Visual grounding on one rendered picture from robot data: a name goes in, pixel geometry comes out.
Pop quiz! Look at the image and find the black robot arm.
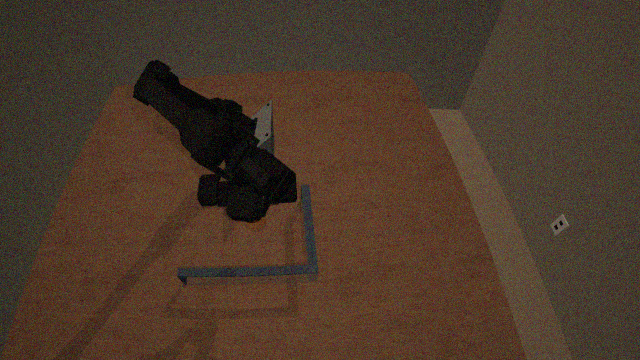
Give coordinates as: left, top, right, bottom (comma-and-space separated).
133, 60, 295, 223

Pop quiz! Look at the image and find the translucent orange ball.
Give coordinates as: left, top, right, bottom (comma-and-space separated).
246, 217, 266, 233

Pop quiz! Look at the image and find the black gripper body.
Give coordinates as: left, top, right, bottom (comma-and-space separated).
197, 170, 297, 207

